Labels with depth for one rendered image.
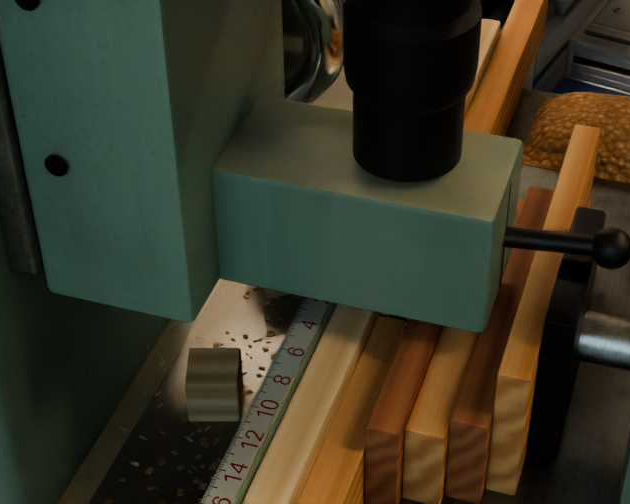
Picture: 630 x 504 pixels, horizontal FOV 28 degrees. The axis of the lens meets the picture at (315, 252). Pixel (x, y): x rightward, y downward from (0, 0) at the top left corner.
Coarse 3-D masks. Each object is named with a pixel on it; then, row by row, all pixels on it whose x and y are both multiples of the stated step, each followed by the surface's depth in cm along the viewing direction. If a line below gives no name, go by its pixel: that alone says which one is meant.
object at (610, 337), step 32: (576, 224) 62; (576, 256) 60; (576, 288) 58; (544, 320) 56; (576, 320) 56; (608, 320) 61; (544, 352) 57; (576, 352) 60; (608, 352) 60; (544, 384) 59; (544, 416) 60; (544, 448) 61
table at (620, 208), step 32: (544, 96) 88; (512, 128) 85; (608, 192) 79; (608, 224) 77; (608, 288) 72; (576, 384) 66; (608, 384) 66; (576, 416) 64; (608, 416) 64; (576, 448) 63; (608, 448) 63; (544, 480) 61; (576, 480) 61; (608, 480) 61
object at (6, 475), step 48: (0, 240) 60; (0, 288) 61; (48, 288) 66; (0, 336) 62; (48, 336) 67; (96, 336) 73; (144, 336) 80; (0, 384) 63; (48, 384) 68; (96, 384) 75; (0, 432) 65; (48, 432) 70; (96, 432) 76; (0, 480) 67; (48, 480) 71
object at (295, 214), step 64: (256, 128) 61; (320, 128) 61; (256, 192) 59; (320, 192) 58; (384, 192) 57; (448, 192) 57; (512, 192) 60; (256, 256) 61; (320, 256) 60; (384, 256) 59; (448, 256) 57; (448, 320) 60
